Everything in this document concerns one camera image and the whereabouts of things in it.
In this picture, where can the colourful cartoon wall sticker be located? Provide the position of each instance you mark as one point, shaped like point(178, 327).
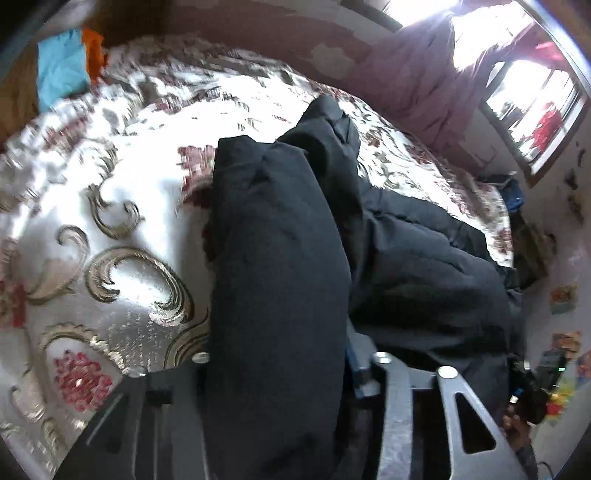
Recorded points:
point(585, 362)
point(563, 299)
point(563, 399)
point(567, 344)

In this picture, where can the dark wall sticker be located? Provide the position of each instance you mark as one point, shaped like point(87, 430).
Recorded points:
point(572, 180)

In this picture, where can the light blue cloth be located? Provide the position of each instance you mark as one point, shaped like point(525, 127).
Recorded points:
point(62, 69)

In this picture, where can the red window decoration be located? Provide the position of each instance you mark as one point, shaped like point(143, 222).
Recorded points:
point(549, 129)

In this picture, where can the pink curtain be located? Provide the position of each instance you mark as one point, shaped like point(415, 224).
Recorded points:
point(425, 92)

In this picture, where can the orange cloth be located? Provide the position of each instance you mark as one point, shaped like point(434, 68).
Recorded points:
point(94, 53)

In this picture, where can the brown wooden cabinet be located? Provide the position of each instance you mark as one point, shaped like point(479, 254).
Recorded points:
point(134, 21)

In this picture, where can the floral bedspread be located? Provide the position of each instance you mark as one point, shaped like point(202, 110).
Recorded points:
point(115, 194)

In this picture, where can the blue bag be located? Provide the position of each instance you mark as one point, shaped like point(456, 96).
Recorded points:
point(513, 196)

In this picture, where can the wooden bench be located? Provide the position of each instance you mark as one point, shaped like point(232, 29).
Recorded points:
point(535, 249)

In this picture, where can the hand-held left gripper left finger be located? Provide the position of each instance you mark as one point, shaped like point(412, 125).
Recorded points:
point(138, 429)

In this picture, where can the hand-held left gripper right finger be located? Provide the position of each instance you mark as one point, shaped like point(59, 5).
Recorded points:
point(415, 415)

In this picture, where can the person's right hand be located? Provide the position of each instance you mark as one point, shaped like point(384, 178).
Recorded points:
point(517, 427)

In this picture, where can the black padded jacket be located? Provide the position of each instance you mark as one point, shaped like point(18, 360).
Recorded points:
point(286, 286)

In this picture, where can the window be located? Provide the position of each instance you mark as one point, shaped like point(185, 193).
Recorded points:
point(531, 83)

